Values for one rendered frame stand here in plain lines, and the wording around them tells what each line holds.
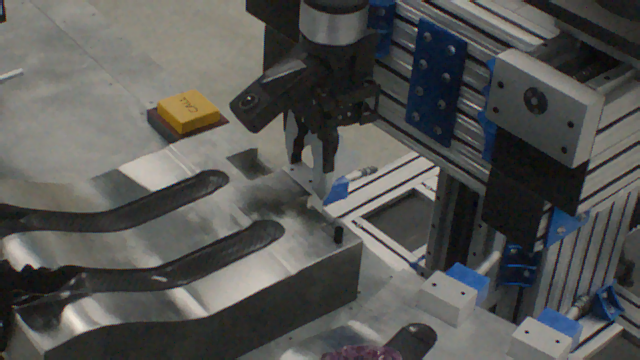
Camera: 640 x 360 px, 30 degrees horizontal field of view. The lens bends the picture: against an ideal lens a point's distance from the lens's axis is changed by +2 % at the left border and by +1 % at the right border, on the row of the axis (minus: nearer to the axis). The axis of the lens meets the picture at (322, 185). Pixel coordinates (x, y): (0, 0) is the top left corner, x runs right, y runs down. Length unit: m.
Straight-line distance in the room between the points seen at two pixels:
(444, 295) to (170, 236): 0.30
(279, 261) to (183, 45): 2.10
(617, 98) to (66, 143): 0.69
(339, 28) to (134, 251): 0.32
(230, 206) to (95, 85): 0.42
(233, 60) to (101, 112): 1.65
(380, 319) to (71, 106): 0.59
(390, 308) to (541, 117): 0.31
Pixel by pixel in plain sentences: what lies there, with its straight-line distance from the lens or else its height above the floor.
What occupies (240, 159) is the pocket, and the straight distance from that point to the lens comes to 1.40.
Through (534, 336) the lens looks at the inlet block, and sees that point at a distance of 1.22.
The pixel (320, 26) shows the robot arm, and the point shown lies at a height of 1.07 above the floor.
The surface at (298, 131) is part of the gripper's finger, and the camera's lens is 1.40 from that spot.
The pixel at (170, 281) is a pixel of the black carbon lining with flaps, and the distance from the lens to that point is 1.24.
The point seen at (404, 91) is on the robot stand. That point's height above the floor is 0.77.
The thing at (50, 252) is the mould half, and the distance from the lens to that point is 1.20.
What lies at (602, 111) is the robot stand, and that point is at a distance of 1.40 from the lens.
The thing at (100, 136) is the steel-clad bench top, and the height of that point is 0.80.
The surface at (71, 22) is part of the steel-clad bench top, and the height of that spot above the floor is 0.80.
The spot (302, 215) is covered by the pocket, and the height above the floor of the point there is 0.86.
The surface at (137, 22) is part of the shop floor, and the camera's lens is 3.42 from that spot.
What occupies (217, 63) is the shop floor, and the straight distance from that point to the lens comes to 3.24.
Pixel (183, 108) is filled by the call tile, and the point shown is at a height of 0.84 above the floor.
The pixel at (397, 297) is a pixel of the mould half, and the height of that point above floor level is 0.86.
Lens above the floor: 1.71
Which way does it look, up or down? 38 degrees down
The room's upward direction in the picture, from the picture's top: 5 degrees clockwise
